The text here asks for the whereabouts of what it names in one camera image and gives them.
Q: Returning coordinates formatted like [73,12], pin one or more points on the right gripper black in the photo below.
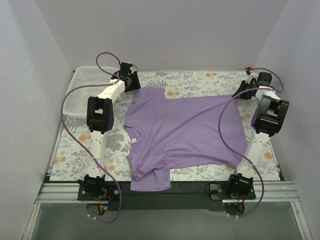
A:
[243,90]

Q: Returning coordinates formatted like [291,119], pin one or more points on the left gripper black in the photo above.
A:
[132,81]

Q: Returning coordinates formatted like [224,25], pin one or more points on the purple t shirt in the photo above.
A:
[178,133]

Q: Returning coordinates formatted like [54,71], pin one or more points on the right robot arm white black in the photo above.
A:
[267,121]

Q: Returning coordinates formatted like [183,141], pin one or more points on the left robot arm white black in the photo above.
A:
[100,120]

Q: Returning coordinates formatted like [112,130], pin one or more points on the white plastic basket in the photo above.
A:
[90,81]

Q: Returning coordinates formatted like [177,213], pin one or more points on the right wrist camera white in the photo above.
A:
[251,75]

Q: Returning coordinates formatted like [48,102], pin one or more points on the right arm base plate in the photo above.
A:
[217,190]

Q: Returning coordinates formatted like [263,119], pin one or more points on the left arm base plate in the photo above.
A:
[110,193]

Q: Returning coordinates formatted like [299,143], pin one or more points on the aluminium frame rail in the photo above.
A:
[58,193]

